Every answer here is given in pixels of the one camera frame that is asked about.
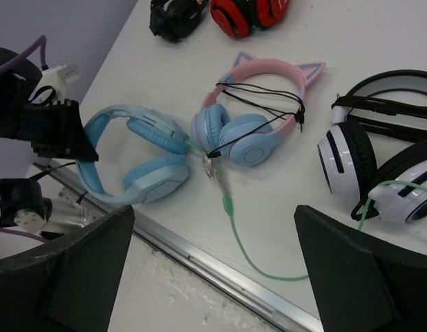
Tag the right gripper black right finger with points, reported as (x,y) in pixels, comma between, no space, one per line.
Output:
(360,282)

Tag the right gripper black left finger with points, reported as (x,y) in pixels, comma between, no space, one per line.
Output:
(69,283)

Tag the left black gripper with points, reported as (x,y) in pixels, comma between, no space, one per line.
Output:
(54,129)

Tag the light blue headphones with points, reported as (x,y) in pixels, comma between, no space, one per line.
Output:
(145,154)

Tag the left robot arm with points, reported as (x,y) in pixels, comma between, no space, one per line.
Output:
(22,203)

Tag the white black headphones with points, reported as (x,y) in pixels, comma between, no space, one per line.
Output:
(377,165)

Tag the pink blue cat-ear headphones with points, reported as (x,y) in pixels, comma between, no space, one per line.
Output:
(248,139)

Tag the red black headphones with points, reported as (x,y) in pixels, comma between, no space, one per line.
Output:
(237,18)

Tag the aluminium table edge rail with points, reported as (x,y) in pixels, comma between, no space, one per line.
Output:
(254,257)

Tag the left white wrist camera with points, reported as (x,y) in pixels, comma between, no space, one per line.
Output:
(59,78)

